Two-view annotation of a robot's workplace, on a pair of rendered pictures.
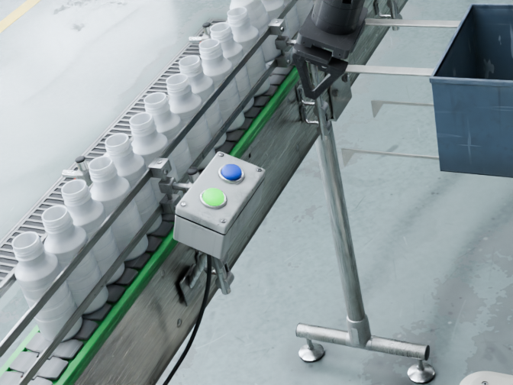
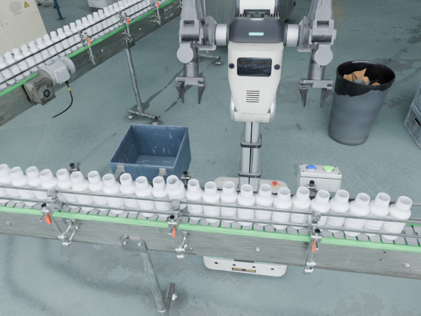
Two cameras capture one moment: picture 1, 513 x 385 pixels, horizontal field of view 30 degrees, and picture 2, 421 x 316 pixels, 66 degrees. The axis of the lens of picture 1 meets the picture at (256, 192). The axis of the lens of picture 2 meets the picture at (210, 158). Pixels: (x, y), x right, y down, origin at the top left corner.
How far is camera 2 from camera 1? 1.93 m
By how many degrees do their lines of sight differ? 81
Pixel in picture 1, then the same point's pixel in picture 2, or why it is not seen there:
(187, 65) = (243, 194)
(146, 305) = not seen: hidden behind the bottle
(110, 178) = (343, 194)
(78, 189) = (358, 201)
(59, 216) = (378, 202)
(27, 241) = (400, 205)
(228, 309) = not seen: outside the picture
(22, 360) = (411, 241)
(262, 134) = not seen: hidden behind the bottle
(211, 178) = (318, 171)
